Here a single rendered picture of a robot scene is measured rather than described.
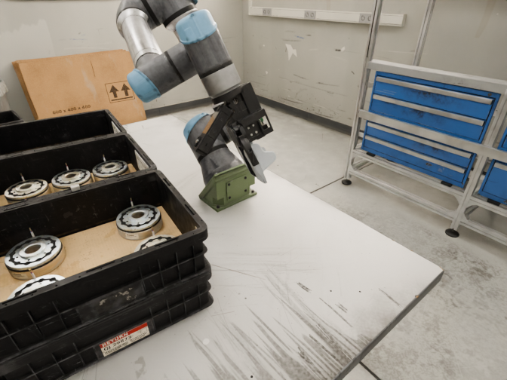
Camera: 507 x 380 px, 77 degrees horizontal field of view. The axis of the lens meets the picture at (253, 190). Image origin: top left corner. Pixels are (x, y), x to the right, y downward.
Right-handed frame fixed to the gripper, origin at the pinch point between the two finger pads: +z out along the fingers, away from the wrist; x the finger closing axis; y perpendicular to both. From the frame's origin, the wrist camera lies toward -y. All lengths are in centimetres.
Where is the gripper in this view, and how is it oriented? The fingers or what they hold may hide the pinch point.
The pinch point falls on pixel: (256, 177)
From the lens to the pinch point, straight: 74.2
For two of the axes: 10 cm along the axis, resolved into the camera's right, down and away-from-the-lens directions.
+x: -2.8, -2.6, 9.2
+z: 4.2, 8.3, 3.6
